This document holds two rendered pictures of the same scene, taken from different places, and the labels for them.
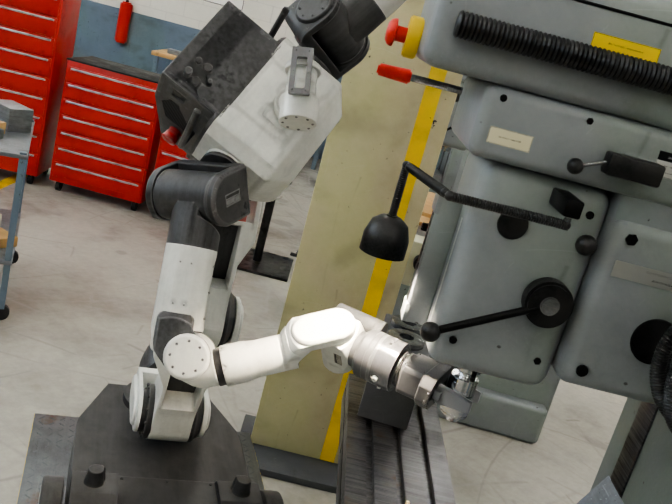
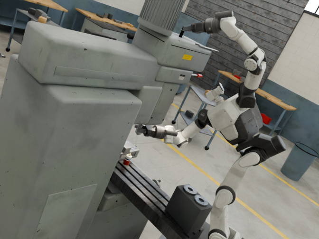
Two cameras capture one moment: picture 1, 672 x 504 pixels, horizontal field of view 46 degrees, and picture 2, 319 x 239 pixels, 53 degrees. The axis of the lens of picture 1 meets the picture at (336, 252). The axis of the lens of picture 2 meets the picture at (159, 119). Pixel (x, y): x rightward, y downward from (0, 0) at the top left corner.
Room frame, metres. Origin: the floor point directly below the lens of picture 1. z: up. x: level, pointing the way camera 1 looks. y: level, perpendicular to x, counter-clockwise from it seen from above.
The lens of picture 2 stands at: (2.45, -1.83, 2.06)
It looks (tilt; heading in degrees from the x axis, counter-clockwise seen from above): 20 degrees down; 126
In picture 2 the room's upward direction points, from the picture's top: 24 degrees clockwise
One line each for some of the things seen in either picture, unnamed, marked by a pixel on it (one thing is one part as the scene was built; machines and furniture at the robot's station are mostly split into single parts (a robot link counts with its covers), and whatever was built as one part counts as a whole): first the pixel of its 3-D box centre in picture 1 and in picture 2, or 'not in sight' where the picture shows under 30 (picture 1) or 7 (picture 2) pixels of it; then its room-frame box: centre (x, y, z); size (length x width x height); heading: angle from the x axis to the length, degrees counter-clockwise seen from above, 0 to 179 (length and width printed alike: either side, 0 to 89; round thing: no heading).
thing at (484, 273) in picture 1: (506, 262); (153, 97); (1.20, -0.26, 1.47); 0.21 x 0.19 x 0.32; 2
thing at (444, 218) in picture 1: (431, 258); not in sight; (1.19, -0.15, 1.45); 0.04 x 0.04 x 0.21; 2
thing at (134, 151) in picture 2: not in sight; (117, 148); (1.06, -0.23, 0.97); 0.35 x 0.15 x 0.11; 94
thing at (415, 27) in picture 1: (412, 37); not in sight; (1.19, -0.03, 1.76); 0.06 x 0.02 x 0.06; 2
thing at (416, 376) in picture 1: (408, 373); (151, 131); (1.23, -0.17, 1.23); 0.13 x 0.12 x 0.10; 157
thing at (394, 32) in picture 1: (397, 33); not in sight; (1.19, 0.00, 1.76); 0.04 x 0.03 x 0.04; 2
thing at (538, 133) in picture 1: (574, 138); (162, 67); (1.20, -0.30, 1.68); 0.34 x 0.24 x 0.10; 92
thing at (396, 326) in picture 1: (396, 366); (188, 206); (1.76, -0.21, 1.01); 0.22 x 0.12 x 0.20; 175
